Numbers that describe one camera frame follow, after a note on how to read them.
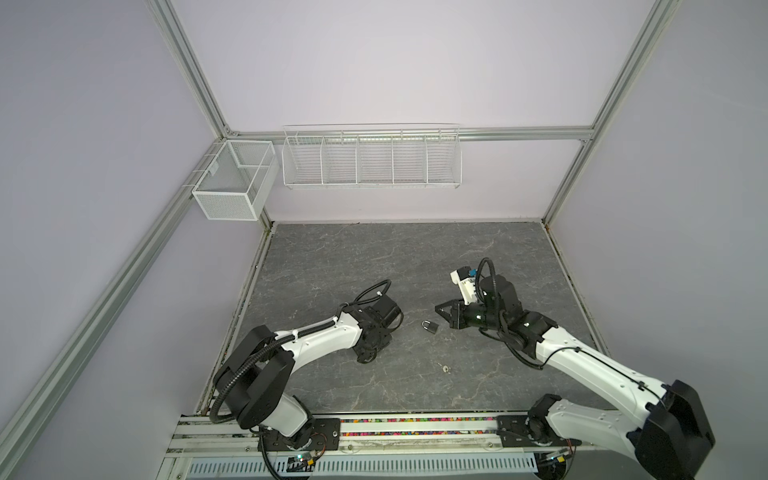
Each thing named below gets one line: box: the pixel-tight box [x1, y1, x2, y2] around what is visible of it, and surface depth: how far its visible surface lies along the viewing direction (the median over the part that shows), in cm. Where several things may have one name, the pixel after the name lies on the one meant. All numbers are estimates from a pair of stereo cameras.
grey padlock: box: [421, 320, 439, 334], surface depth 93 cm
